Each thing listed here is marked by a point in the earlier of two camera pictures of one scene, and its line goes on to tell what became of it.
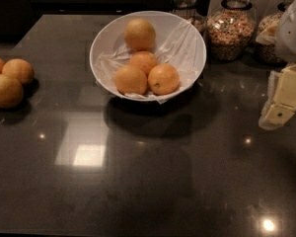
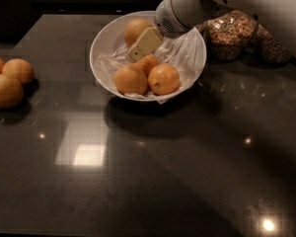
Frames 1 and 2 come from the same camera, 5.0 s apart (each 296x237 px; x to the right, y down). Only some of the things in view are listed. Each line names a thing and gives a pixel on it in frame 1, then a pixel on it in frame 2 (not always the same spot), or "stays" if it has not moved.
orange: [5, 91] stays
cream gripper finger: [289, 95] to [167, 24]
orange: [139, 34] stays
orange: [129, 79] stays
